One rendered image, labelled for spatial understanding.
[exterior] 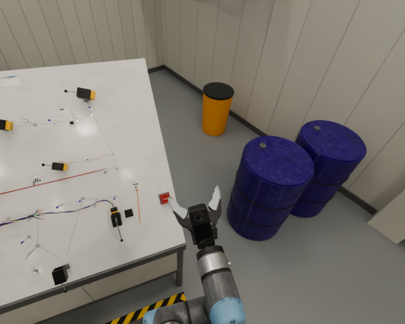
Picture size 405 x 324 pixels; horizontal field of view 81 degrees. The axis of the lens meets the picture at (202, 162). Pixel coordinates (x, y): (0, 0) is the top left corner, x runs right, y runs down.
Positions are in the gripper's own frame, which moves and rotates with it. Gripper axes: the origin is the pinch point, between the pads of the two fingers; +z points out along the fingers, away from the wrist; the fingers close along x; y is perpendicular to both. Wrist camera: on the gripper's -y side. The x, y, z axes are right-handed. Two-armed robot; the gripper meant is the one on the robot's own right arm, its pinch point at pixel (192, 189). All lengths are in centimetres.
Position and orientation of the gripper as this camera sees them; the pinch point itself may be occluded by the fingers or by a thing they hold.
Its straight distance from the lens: 72.2
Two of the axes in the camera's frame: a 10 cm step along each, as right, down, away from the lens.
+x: 9.7, -2.3, 1.2
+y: 0.6, 6.6, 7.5
